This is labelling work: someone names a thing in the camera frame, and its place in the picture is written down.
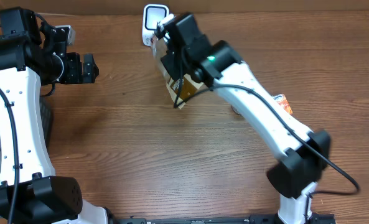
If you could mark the green lid jar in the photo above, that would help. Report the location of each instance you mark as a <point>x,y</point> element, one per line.
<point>236,111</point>

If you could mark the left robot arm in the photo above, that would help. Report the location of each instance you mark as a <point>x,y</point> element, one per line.
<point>33,53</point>

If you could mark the orange snack packet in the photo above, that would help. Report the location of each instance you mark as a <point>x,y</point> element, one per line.
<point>283,102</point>

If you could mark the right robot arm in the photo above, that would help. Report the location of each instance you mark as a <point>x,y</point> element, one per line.
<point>300,153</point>

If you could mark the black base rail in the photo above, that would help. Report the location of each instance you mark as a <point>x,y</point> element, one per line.
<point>203,221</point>

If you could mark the brown snack pouch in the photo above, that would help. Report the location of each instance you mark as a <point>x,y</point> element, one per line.
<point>178,87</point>

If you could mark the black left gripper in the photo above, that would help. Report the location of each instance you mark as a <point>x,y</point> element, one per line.
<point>76,76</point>

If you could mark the white barcode scanner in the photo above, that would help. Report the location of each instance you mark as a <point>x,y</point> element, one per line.
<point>152,14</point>

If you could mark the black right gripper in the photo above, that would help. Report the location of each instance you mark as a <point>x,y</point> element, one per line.
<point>172,66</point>

